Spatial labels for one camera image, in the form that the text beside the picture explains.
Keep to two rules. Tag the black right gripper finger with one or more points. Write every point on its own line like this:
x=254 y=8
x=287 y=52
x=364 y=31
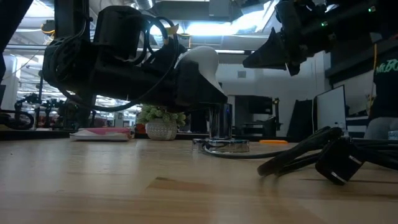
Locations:
x=267 y=56

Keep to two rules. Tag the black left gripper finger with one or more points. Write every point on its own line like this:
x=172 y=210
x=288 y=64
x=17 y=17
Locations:
x=196 y=93
x=169 y=53

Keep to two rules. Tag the white reflector lightbulb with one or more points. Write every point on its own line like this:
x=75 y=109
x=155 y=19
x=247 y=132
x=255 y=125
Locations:
x=203 y=59

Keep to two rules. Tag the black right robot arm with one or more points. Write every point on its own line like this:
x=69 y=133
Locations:
x=342 y=25

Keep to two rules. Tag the artificial succulent in woven pot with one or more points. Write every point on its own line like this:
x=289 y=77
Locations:
x=161 y=124

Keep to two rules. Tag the pink and white packet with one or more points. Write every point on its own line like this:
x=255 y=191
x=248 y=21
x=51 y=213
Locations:
x=102 y=133

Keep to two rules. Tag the white whiteboard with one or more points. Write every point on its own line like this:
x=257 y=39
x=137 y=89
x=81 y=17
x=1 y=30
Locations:
x=331 y=109

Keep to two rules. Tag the person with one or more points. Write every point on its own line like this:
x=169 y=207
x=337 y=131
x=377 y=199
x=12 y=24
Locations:
x=385 y=93

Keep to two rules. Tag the navy white striped cloth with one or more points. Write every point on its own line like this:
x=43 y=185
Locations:
x=356 y=124

